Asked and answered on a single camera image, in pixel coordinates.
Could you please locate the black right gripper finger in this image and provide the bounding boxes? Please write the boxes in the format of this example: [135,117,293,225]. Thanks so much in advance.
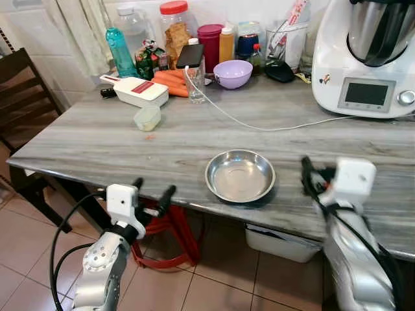
[300,155,317,195]

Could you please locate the red metal stool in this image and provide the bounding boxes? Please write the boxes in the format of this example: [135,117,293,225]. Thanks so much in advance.
[130,200,203,270]

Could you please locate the small pale plastic container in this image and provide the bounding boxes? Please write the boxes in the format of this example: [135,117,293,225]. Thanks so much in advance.
[134,105,162,132]

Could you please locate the round stainless steel bowl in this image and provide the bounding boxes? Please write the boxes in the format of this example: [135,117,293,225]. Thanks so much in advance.
[205,149,277,204]

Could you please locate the white plastic bin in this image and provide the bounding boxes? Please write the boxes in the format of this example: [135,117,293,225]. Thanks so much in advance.
[244,223,324,264]

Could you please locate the white mandoline slicer red label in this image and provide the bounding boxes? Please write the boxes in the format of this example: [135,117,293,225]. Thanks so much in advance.
[99,74,170,109]

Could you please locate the black rounded pouch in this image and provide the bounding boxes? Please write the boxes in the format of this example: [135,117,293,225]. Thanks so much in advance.
[265,58,296,84]

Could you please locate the orange carrots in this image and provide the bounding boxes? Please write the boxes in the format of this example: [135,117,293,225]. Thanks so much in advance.
[152,69,189,98]

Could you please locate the clear drinking glass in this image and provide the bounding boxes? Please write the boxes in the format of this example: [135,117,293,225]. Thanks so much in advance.
[184,65,207,104]

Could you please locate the white kitchen cooking machine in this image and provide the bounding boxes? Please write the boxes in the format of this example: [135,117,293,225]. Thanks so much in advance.
[311,0,415,119]

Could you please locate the small dark bottle red cap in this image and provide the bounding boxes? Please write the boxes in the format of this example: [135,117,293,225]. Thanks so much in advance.
[250,43,266,76]

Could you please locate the purple plastic bowl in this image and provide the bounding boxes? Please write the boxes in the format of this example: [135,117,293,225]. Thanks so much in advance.
[213,60,254,90]

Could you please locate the green snack packet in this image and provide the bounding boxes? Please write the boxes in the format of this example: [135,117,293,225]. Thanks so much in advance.
[134,40,171,80]

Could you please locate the teal water bottle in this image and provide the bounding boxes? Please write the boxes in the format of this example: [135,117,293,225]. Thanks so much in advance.
[106,27,138,79]

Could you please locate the white tub with red packet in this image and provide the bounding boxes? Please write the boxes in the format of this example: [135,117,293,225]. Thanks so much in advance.
[265,0,311,73]

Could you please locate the black smartphone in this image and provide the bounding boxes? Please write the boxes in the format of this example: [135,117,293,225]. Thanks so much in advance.
[175,43,205,69]

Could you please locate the glass jar blue label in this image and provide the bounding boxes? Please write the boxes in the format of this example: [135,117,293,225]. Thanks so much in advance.
[235,21,264,63]

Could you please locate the dark wooden chair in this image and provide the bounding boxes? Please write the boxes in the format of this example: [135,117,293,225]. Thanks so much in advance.
[0,47,73,234]

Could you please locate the orange bottle white cap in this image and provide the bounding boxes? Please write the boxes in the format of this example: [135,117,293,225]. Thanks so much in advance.
[219,27,235,64]

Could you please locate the large clear plastic bottle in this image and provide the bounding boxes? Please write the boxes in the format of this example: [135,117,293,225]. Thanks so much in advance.
[115,3,154,60]

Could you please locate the magenta plastic canister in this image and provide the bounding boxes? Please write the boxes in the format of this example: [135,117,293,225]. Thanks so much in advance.
[197,24,224,74]

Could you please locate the clear jar red lid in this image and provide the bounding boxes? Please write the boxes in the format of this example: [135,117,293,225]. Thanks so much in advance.
[160,0,195,67]

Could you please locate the pale curtain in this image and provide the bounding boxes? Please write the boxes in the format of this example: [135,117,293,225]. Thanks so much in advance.
[54,0,115,77]

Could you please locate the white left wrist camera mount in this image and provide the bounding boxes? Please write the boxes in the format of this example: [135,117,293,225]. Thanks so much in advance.
[106,184,147,238]

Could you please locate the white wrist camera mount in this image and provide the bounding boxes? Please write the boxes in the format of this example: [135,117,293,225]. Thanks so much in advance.
[323,157,378,209]
[106,184,147,238]

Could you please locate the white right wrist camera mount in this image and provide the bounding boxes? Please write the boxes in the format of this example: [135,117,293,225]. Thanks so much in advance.
[323,157,378,209]

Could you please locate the white charging cable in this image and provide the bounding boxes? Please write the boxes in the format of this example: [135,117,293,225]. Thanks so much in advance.
[184,67,415,132]

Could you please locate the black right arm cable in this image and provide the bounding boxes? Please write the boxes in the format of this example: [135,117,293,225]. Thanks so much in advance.
[314,192,405,310]

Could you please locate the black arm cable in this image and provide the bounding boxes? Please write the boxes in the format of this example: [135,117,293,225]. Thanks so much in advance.
[50,190,108,309]
[314,192,405,310]

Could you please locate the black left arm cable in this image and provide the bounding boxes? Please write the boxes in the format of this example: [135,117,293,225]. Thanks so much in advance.
[50,190,108,309]

